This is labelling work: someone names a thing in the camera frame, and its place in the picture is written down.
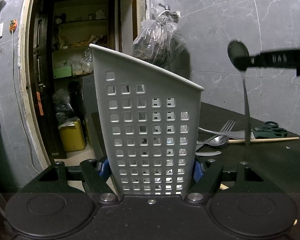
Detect yellow container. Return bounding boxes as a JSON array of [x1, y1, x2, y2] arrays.
[[58, 118, 86, 152]]

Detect wall faucet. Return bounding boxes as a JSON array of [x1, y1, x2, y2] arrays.
[[151, 0, 180, 23]]

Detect metal spoon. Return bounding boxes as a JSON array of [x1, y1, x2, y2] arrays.
[[197, 135, 229, 147]]

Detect orange wall hook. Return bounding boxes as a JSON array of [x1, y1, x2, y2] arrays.
[[9, 19, 18, 33]]

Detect butter knife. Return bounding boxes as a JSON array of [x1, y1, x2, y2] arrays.
[[196, 151, 222, 157]]

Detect plastic bag of dark contents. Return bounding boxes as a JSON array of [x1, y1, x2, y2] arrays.
[[132, 15, 186, 68]]

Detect green handled scissors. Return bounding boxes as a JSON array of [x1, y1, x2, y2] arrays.
[[252, 121, 288, 139]]

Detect green box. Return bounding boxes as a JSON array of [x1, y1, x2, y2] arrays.
[[53, 67, 72, 79]]

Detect wooden chopstick long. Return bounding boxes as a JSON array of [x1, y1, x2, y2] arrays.
[[228, 137, 300, 144]]

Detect metal fork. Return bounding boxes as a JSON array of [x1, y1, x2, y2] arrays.
[[196, 120, 236, 151]]

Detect white perforated utensil basket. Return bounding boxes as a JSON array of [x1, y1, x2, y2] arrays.
[[89, 44, 203, 196]]

